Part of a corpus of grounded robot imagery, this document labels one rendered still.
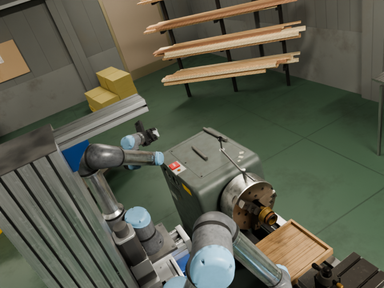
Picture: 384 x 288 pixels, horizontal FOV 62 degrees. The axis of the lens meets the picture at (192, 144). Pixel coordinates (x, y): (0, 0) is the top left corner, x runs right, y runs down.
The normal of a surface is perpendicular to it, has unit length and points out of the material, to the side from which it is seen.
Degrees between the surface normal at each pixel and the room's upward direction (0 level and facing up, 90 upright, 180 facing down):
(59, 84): 90
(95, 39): 90
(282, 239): 0
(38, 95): 90
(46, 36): 90
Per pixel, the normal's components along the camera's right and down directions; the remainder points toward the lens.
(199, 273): 0.00, 0.43
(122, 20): 0.44, 0.36
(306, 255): -0.26, -0.82
